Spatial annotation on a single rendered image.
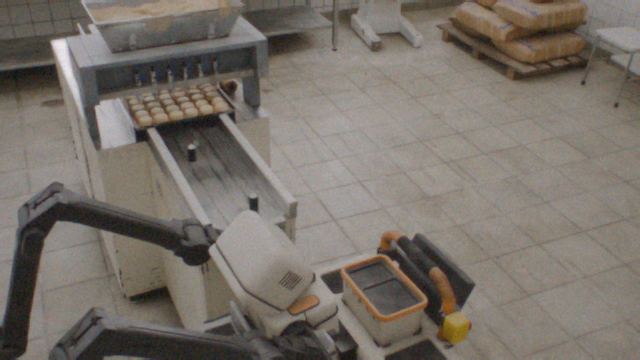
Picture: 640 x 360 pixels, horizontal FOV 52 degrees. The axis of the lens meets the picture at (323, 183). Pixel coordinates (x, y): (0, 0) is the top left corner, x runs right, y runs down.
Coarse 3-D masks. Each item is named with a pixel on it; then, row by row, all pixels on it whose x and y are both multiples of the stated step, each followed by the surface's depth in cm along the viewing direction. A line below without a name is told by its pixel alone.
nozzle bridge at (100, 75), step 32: (256, 32) 267; (96, 64) 236; (128, 64) 241; (160, 64) 256; (192, 64) 262; (224, 64) 268; (256, 64) 266; (96, 96) 242; (128, 96) 251; (256, 96) 284; (96, 128) 259
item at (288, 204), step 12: (216, 120) 272; (228, 120) 262; (228, 132) 260; (240, 132) 254; (240, 144) 248; (252, 156) 239; (252, 168) 241; (264, 168) 232; (264, 180) 232; (276, 180) 226; (276, 192) 223; (288, 192) 219; (288, 204) 214; (288, 216) 217
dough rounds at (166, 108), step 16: (144, 96) 275; (160, 96) 275; (176, 96) 276; (192, 96) 276; (208, 96) 276; (144, 112) 262; (160, 112) 263; (176, 112) 263; (192, 112) 263; (208, 112) 266
